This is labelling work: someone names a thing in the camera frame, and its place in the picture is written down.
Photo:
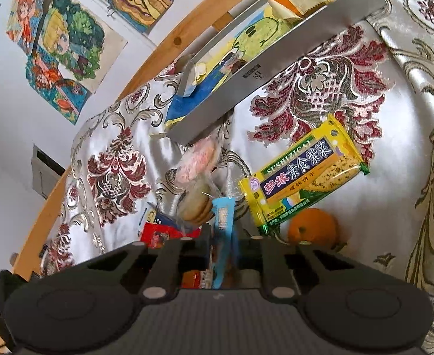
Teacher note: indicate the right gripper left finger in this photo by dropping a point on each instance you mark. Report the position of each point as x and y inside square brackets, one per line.
[155, 274]

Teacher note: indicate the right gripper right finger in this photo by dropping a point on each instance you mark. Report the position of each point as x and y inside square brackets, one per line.
[285, 272]

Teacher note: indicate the orange tangerine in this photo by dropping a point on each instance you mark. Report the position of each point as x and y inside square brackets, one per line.
[315, 226]

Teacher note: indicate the dark blue calcium packet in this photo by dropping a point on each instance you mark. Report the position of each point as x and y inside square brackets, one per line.
[151, 214]

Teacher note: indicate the yellow seaweed cracker packet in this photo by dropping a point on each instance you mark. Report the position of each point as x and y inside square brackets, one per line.
[307, 172]

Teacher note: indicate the beige round biscuit pack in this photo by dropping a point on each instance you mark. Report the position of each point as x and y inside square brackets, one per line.
[196, 207]

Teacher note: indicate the light blue snack packet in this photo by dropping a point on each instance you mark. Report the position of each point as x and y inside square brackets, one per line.
[223, 208]

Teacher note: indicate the pink round biscuit pack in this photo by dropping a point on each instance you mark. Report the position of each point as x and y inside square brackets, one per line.
[198, 159]

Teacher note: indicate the red snack packet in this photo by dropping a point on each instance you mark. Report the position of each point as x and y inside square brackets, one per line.
[154, 236]

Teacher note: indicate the mermaid girl poster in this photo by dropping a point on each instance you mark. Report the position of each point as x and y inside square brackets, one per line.
[42, 71]

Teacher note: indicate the green cartoon drawing sheet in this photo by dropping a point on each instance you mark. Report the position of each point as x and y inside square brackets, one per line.
[231, 51]

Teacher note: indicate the blond child poster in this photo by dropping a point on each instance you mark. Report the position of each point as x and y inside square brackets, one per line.
[80, 41]

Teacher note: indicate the grey cardboard tray box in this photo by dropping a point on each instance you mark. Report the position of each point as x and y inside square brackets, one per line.
[305, 36]

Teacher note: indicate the grey wall panel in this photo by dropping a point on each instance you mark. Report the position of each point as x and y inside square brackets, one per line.
[46, 172]

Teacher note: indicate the wooden bed frame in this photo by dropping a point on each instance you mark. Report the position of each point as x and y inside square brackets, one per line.
[208, 13]

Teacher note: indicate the white wall pipe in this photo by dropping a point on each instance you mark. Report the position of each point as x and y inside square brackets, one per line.
[111, 13]

